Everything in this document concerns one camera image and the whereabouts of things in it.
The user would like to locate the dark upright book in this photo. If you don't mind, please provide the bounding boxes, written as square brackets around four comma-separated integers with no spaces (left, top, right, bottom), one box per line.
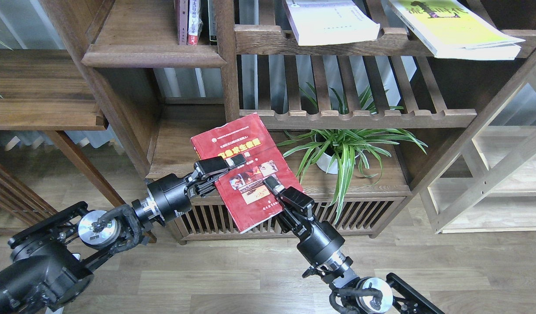
[206,0,218,45]

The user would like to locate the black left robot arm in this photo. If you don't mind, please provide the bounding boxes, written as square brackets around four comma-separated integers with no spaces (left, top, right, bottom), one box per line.
[0,154,246,314]

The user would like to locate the yellow green book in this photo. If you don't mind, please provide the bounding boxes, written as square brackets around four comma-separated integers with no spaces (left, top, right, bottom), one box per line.
[388,0,523,60]

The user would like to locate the dark wooden bookshelf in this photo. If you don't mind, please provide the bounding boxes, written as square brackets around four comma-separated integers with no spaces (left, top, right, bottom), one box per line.
[40,0,536,237]

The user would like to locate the maroon upright book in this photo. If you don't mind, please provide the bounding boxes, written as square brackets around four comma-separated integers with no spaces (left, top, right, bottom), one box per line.
[174,0,189,45]

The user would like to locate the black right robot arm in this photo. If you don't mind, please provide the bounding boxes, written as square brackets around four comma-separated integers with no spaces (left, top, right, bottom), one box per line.
[264,176,441,314]

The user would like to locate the potted spider plant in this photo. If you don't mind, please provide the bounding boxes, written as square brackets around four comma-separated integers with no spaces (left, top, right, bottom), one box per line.
[274,82,428,223]

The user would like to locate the red white upright book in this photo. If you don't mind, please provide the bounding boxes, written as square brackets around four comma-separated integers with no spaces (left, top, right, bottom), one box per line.
[187,0,202,45]

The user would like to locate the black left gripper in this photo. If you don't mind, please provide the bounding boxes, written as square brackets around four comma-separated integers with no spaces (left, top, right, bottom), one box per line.
[147,154,246,223]

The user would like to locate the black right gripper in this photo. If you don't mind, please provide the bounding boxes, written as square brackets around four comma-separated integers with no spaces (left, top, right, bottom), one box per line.
[263,175,353,267]

